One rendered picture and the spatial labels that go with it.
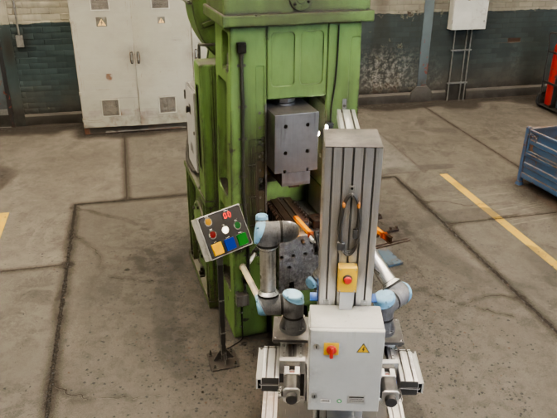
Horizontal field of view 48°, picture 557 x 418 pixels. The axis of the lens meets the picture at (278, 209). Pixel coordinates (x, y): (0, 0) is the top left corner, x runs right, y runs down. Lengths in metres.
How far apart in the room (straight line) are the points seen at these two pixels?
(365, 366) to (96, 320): 2.77
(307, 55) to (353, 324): 1.91
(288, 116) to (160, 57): 5.35
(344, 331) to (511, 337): 2.51
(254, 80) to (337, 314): 1.72
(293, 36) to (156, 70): 5.34
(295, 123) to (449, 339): 2.08
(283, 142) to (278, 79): 0.40
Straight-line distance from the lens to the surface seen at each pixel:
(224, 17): 3.90
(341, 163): 2.73
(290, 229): 3.29
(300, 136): 4.12
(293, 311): 3.47
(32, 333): 5.27
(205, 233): 3.97
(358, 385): 3.10
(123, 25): 9.14
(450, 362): 4.83
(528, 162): 7.89
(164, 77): 9.30
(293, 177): 4.21
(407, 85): 10.99
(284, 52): 4.10
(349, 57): 4.26
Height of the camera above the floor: 2.93
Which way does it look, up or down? 25 degrees down
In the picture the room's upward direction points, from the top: straight up
